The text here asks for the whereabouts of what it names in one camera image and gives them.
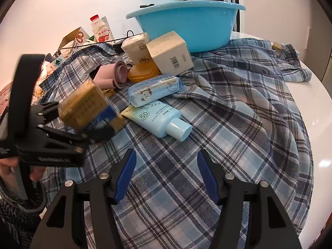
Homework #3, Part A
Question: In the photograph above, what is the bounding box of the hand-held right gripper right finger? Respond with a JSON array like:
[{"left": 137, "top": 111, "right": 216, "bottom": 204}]
[{"left": 197, "top": 149, "right": 303, "bottom": 249}]

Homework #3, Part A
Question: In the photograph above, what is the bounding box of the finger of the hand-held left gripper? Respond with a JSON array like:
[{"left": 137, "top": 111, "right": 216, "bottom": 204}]
[
  {"left": 38, "top": 123, "right": 117, "bottom": 148},
  {"left": 29, "top": 101, "right": 61, "bottom": 125}
]

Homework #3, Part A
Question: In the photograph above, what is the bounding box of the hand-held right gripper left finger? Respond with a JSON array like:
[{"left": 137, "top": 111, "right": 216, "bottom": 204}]
[{"left": 30, "top": 148, "right": 137, "bottom": 249}]

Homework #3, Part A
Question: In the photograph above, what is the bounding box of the gold and blue carton box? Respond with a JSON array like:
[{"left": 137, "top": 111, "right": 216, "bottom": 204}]
[{"left": 57, "top": 78, "right": 127, "bottom": 136}]

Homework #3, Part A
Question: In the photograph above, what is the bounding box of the light blue wet wipes pack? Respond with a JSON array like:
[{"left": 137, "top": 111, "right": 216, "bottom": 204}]
[{"left": 127, "top": 74, "right": 184, "bottom": 107}]

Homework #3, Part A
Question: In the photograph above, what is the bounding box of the blue plastic basin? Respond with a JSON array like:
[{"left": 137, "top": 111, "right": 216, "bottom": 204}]
[{"left": 126, "top": 0, "right": 246, "bottom": 53}]

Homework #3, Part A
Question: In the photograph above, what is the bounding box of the person's left forearm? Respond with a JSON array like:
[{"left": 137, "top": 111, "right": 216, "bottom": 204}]
[{"left": 0, "top": 179, "right": 51, "bottom": 249}]

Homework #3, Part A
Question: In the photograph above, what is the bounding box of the person's left hand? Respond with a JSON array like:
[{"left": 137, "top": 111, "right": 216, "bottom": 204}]
[{"left": 0, "top": 157, "right": 48, "bottom": 187}]

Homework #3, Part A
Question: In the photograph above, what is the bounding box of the blue plaid cloth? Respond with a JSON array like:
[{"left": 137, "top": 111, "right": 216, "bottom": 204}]
[{"left": 34, "top": 38, "right": 315, "bottom": 249}]

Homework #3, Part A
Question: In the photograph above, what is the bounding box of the white cup with green logo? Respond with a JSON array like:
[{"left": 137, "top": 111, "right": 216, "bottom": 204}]
[{"left": 50, "top": 56, "right": 65, "bottom": 69}]

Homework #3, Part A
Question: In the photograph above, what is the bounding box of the light blue sunscreen tube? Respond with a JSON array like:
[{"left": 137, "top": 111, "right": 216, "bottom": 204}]
[{"left": 121, "top": 101, "right": 193, "bottom": 142}]

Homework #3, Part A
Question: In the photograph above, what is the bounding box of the black box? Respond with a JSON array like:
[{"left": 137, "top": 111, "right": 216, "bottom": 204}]
[{"left": 83, "top": 66, "right": 102, "bottom": 80}]

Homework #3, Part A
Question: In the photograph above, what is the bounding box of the small gold foil box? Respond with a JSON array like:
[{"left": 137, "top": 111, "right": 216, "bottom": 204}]
[{"left": 102, "top": 87, "right": 116, "bottom": 99}]

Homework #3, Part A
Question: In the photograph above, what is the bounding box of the pink collapsible cup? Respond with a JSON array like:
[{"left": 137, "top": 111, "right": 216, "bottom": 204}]
[{"left": 93, "top": 60, "right": 130, "bottom": 91}]

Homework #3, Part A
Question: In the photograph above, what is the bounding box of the open cardboard box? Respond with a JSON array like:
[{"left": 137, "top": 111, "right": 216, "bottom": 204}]
[{"left": 57, "top": 27, "right": 91, "bottom": 57}]

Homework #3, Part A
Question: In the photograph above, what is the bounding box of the red capped milk bottle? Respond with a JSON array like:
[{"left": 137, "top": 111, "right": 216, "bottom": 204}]
[{"left": 90, "top": 14, "right": 115, "bottom": 43}]

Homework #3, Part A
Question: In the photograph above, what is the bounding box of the orange plastic soap box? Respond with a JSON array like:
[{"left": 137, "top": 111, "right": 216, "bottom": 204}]
[{"left": 127, "top": 61, "right": 161, "bottom": 83}]

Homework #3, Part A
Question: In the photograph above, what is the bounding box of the beige wrapped tissue pack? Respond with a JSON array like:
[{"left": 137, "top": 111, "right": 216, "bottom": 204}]
[{"left": 121, "top": 32, "right": 151, "bottom": 64}]

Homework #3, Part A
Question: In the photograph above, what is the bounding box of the beige carton box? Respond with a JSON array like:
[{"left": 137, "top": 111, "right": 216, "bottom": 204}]
[{"left": 146, "top": 31, "right": 194, "bottom": 75}]

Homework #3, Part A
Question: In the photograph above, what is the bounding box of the black cable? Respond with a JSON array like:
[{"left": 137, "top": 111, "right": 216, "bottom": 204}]
[{"left": 57, "top": 31, "right": 146, "bottom": 51}]

